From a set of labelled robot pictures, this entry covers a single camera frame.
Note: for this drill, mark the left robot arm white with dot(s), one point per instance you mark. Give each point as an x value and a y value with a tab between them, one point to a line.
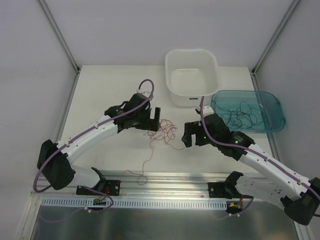
56	161

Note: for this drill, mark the aluminium frame post left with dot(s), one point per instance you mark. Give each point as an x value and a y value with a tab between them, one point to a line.
58	34

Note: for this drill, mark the white plastic tub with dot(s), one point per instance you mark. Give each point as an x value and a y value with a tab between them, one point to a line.
191	74

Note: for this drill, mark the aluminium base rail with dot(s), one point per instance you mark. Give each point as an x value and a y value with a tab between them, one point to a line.
150	185

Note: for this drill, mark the aluminium frame post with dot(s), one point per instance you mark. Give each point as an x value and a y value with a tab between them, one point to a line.
276	34
58	34

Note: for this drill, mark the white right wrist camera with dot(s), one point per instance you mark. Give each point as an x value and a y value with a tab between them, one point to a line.
206	110

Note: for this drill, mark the white slotted cable duct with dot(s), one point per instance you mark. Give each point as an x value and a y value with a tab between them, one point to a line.
134	203

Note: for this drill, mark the teal transparent plastic bin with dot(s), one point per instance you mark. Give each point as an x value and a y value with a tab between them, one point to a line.
249	111

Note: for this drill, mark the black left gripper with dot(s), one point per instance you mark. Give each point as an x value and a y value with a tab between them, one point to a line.
146	120

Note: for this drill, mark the aluminium frame post right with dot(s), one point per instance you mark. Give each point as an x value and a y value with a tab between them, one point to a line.
276	34

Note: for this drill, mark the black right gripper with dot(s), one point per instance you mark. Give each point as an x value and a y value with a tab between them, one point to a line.
197	134

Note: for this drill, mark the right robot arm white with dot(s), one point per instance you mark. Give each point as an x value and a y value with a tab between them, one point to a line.
297	195

